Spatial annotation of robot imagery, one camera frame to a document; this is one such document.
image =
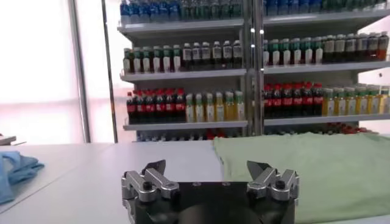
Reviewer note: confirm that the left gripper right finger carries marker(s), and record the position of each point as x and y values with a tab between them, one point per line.
283	182

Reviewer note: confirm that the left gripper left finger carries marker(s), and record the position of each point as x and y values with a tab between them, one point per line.
137	182

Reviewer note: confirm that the green polo shirt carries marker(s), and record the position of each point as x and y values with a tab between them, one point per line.
304	170

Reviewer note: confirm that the yellow juice bottle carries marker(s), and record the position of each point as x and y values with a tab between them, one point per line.
190	111
339	104
219	110
373	103
239	109
328	105
384	102
199	111
209	110
350	104
361	103
229	109

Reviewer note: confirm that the thin black metal pole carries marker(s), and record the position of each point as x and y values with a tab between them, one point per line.
109	76

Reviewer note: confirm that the white beverage shelf unit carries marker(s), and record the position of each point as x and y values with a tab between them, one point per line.
182	74
304	68

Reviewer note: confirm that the crumpled blue garment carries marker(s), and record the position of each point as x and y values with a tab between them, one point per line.
18	170

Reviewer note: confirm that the wide grey metal pole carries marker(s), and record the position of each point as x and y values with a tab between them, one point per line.
80	76

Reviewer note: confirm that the white label dark drink bottle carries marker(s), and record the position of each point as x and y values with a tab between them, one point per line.
186	56
383	45
217	54
362	47
350	47
372	46
237	54
206	55
196	56
227	54

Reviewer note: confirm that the small white table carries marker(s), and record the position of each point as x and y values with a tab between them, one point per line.
6	140

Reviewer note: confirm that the beige label dark drink bottle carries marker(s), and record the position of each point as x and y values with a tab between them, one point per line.
339	48
328	48

